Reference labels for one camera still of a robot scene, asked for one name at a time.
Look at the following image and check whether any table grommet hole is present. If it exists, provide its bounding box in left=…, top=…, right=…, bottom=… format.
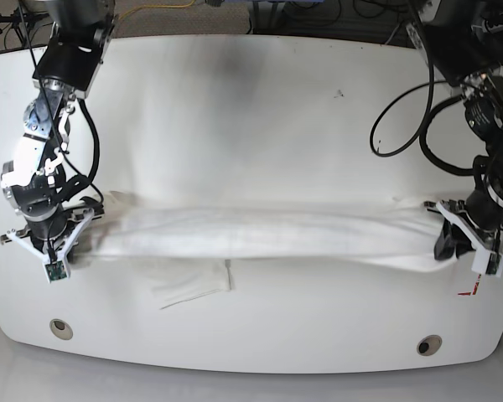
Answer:
left=417, top=334, right=443, bottom=357
left=49, top=319, right=74, bottom=341

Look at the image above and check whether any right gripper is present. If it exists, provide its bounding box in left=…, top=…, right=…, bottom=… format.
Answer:
left=0, top=207, right=105, bottom=266

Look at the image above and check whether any black tripod stand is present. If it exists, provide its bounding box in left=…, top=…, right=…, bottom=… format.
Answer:
left=0, top=1, right=52, bottom=49

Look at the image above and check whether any yellow cable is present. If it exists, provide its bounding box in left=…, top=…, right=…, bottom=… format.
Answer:
left=119, top=0, right=198, bottom=22

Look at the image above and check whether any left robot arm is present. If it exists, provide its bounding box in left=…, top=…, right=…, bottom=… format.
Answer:
left=371, top=1, right=503, bottom=263

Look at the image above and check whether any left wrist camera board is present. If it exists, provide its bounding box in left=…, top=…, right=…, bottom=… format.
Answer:
left=471, top=249, right=503, bottom=278

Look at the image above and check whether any white T-shirt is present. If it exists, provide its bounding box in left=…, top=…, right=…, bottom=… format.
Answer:
left=72, top=194, right=460, bottom=309

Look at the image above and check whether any red tape marking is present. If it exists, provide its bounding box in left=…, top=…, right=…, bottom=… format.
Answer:
left=456, top=274, right=485, bottom=297

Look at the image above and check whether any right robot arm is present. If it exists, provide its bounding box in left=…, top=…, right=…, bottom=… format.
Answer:
left=0, top=1, right=117, bottom=281

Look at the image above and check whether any white power strip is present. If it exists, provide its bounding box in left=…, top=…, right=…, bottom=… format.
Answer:
left=483, top=13, right=503, bottom=34

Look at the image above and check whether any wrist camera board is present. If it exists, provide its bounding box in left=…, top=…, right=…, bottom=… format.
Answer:
left=471, top=249, right=503, bottom=278
left=44, top=260, right=70, bottom=283

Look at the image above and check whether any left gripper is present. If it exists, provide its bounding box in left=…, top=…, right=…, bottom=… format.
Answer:
left=423, top=186, right=503, bottom=261

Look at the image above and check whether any left table grommet hole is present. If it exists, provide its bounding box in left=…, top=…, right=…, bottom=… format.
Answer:
left=49, top=319, right=74, bottom=341

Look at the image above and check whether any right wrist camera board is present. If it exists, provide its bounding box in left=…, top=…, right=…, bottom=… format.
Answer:
left=44, top=260, right=70, bottom=283

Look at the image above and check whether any right table grommet hole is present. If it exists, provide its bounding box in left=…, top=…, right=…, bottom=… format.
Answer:
left=417, top=334, right=443, bottom=357

